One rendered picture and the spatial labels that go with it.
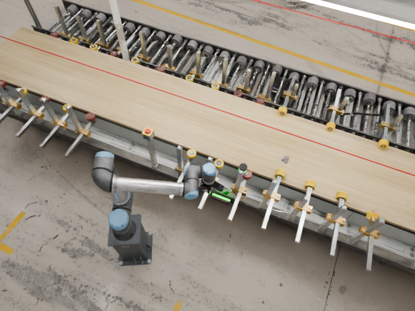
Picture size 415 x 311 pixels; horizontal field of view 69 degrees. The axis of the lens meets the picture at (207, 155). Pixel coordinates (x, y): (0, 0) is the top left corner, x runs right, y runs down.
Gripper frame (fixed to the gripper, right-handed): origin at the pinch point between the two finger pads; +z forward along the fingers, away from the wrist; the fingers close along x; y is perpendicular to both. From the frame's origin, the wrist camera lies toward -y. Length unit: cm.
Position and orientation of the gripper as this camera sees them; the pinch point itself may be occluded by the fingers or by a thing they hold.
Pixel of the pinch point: (210, 192)
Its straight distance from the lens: 232.4
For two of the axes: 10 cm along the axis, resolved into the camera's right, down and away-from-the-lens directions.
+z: -0.4, 5.3, 8.5
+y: -9.4, -3.2, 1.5
